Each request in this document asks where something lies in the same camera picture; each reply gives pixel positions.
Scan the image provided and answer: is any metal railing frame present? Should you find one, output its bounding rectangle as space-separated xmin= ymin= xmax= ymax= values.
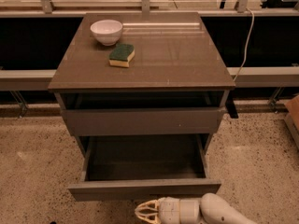
xmin=0 ymin=0 xmax=299 ymax=91

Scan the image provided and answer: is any white cable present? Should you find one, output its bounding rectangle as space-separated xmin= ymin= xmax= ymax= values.
xmin=233 ymin=7 xmax=256 ymax=82

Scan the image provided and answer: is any brown cardboard box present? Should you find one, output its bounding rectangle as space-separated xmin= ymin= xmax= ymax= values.
xmin=284 ymin=95 xmax=299 ymax=149

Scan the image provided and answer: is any grey drawer cabinet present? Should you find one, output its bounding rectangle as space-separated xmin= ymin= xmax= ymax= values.
xmin=49 ymin=12 xmax=235 ymax=150

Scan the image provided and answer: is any grey drawer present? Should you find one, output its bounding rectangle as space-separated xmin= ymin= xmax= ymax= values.
xmin=68 ymin=134 xmax=221 ymax=202
xmin=62 ymin=107 xmax=225 ymax=136

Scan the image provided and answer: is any grey top drawer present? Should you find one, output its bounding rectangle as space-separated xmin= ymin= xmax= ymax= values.
xmin=62 ymin=107 xmax=225 ymax=136

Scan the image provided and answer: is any white bowl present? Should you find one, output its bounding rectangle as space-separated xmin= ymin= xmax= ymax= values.
xmin=90 ymin=20 xmax=123 ymax=46

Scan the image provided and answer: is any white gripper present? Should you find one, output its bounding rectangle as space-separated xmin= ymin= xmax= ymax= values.
xmin=135 ymin=197 xmax=180 ymax=224

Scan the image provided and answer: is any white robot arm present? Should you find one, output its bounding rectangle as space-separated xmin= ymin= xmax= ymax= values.
xmin=135 ymin=193 xmax=257 ymax=224

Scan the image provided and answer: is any green yellow sponge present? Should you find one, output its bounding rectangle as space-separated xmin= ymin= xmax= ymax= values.
xmin=109 ymin=44 xmax=135 ymax=68

